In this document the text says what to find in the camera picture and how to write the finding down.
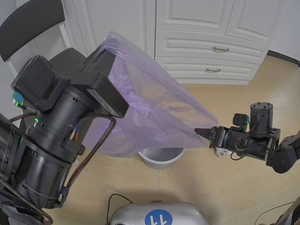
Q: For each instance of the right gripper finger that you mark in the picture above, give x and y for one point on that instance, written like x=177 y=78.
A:
x=206 y=135

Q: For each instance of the purple plastic bag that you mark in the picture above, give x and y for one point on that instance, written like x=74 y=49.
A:
x=152 y=102

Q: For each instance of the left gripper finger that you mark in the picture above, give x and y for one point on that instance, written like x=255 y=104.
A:
x=98 y=62

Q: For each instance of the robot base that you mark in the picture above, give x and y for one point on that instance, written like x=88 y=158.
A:
x=131 y=214

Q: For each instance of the white printed paper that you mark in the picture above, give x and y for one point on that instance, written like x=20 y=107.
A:
x=222 y=152

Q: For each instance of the white chair dark grey seat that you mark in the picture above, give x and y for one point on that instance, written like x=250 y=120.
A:
x=30 y=20

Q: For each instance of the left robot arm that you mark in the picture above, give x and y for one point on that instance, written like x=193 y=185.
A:
x=39 y=172

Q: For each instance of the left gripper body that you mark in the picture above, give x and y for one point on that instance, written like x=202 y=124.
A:
x=98 y=88

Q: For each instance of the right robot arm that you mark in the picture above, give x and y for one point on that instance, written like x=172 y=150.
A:
x=261 y=118

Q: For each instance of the white trash bin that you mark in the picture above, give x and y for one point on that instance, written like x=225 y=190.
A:
x=161 y=163

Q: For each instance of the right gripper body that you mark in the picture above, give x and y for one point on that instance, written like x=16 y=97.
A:
x=228 y=138

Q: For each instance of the white wardrobe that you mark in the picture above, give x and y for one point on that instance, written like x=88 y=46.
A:
x=199 y=8

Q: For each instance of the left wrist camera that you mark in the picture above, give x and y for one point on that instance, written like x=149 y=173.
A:
x=32 y=78

